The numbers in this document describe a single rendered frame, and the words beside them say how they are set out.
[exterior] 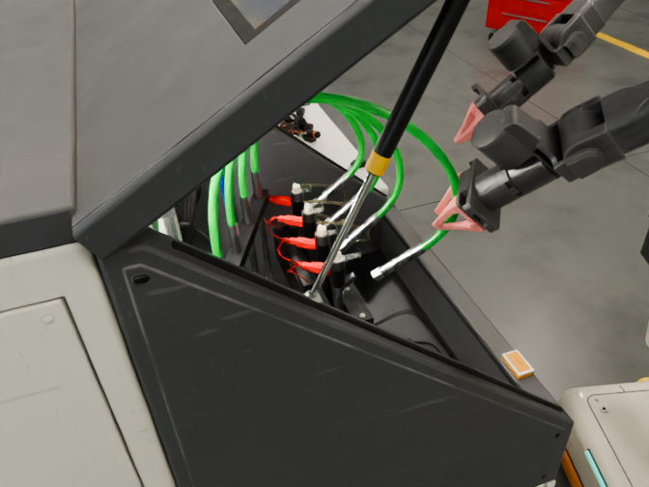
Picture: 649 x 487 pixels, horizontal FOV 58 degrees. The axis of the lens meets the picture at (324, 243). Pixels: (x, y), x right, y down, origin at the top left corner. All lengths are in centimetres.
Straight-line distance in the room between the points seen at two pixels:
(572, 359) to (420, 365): 177
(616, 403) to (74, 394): 164
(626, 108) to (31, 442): 73
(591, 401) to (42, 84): 168
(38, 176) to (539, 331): 220
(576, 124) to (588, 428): 123
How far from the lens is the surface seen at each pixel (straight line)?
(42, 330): 54
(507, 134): 78
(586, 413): 193
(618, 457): 186
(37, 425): 63
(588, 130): 79
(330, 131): 169
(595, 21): 117
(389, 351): 67
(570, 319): 261
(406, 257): 95
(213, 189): 87
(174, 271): 51
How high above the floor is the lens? 173
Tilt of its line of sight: 37 degrees down
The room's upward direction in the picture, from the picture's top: 3 degrees counter-clockwise
